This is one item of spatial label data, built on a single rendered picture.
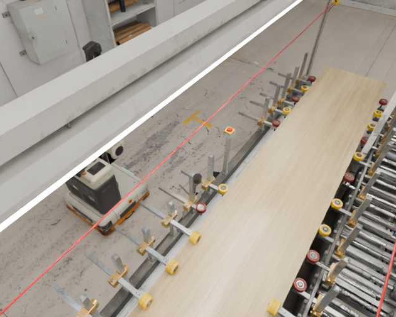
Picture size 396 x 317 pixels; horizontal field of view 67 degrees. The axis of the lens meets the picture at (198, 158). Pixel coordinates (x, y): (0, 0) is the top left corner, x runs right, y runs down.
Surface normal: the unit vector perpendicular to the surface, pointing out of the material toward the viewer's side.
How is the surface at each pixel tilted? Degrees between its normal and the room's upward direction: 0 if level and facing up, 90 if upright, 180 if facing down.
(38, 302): 0
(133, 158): 0
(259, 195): 0
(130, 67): 90
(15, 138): 90
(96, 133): 61
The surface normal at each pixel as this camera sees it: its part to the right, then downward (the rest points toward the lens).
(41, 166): 0.72, 0.03
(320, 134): 0.01, -0.69
